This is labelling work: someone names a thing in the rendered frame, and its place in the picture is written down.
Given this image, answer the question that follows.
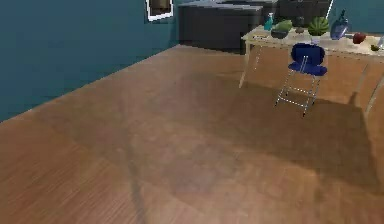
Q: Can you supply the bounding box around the dark grey cabinet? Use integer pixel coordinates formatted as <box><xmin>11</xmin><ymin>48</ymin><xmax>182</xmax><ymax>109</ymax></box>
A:
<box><xmin>178</xmin><ymin>1</ymin><xmax>264</xmax><ymax>53</ymax></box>

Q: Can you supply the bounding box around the dark bowl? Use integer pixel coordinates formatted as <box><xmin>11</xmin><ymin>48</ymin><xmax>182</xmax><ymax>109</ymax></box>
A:
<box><xmin>270</xmin><ymin>29</ymin><xmax>289</xmax><ymax>40</ymax></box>

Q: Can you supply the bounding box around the teal spray bottle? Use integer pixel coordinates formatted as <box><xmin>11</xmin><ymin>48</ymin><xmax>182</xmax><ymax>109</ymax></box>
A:
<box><xmin>264</xmin><ymin>12</ymin><xmax>275</xmax><ymax>32</ymax></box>

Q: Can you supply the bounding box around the blue metal-legged chair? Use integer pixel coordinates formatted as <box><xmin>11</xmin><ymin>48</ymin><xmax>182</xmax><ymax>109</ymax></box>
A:
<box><xmin>274</xmin><ymin>42</ymin><xmax>328</xmax><ymax>118</ymax></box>

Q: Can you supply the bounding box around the green lettuce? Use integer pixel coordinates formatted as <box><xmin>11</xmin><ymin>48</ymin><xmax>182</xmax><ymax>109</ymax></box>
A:
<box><xmin>274</xmin><ymin>19</ymin><xmax>294</xmax><ymax>33</ymax></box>

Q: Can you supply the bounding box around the dark grey counter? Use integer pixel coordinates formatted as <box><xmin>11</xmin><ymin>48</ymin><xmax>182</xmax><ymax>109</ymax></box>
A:
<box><xmin>219</xmin><ymin>0</ymin><xmax>333</xmax><ymax>26</ymax></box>

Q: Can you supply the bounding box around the striped green watermelon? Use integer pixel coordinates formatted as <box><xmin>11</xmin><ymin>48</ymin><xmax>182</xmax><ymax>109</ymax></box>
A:
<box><xmin>307</xmin><ymin>16</ymin><xmax>330</xmax><ymax>37</ymax></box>

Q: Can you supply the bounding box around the pale wooden table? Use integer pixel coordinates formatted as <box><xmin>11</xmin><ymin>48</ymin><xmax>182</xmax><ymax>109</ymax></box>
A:
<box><xmin>238</xmin><ymin>25</ymin><xmax>384</xmax><ymax>118</ymax></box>

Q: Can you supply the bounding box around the blue glass vase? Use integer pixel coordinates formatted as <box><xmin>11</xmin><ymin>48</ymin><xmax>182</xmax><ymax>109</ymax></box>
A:
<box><xmin>330</xmin><ymin>9</ymin><xmax>350</xmax><ymax>41</ymax></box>

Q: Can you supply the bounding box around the red apple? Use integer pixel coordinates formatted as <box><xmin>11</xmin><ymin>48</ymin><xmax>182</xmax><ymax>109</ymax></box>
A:
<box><xmin>352</xmin><ymin>32</ymin><xmax>367</xmax><ymax>45</ymax></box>

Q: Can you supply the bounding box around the white framed wall picture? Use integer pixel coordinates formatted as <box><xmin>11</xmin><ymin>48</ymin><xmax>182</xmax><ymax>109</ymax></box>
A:
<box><xmin>145</xmin><ymin>0</ymin><xmax>175</xmax><ymax>22</ymax></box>

